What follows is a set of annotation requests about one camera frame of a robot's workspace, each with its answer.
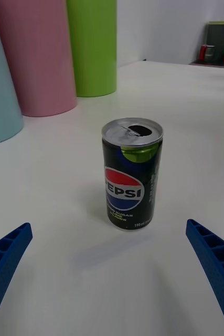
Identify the red drink can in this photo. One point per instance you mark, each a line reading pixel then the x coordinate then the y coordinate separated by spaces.
pixel 202 53

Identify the pink plastic bin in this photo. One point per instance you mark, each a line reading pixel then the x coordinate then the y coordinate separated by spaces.
pixel 38 57

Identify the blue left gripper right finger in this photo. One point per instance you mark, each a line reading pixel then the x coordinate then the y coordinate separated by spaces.
pixel 216 265

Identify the black drink can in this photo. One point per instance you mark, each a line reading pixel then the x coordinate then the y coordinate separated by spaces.
pixel 131 183

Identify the green plastic bin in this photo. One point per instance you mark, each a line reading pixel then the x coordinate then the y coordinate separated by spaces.
pixel 94 47

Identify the grey green-edged box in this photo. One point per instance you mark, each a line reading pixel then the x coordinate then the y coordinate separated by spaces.
pixel 219 32

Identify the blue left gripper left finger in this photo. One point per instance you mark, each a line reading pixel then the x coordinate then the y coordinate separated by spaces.
pixel 4 265

